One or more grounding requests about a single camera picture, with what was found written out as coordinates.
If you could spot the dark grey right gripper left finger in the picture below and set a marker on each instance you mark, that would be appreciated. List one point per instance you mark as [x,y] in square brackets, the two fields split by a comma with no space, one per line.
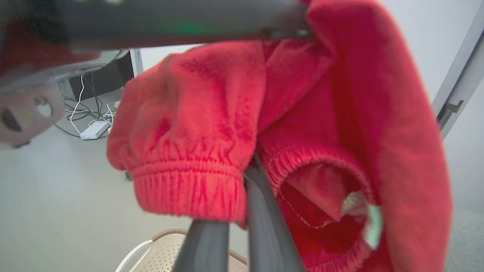
[204,249]

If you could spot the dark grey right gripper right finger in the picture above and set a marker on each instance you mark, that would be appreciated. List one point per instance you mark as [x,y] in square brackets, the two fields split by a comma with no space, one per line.
[268,234]

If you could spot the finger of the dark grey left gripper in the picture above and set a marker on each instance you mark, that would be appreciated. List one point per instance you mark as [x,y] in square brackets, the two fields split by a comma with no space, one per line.
[170,19]

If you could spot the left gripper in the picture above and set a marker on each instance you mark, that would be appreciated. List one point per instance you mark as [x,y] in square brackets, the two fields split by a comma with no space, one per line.
[30,22]

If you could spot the red clothing item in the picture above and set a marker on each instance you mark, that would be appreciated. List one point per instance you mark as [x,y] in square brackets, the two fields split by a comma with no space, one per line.
[340,113]

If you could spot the cream perforated laundry basket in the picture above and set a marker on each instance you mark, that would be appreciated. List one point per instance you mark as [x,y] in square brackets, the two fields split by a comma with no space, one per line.
[159,253]

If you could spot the pink plastic object with cutouts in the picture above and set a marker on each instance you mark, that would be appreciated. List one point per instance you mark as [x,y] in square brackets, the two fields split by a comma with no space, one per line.
[26,113]

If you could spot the dark box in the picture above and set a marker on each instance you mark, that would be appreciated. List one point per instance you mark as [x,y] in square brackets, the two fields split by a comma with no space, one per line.
[102,79]

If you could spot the white power strip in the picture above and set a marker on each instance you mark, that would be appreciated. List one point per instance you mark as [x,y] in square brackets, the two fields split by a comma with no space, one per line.
[94,130]

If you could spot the grey fabric sofa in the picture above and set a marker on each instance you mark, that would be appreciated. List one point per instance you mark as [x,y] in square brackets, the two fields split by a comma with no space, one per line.
[467,241]

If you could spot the narrow white partition panel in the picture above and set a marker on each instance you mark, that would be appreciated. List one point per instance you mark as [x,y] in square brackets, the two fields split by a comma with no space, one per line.
[469,170]

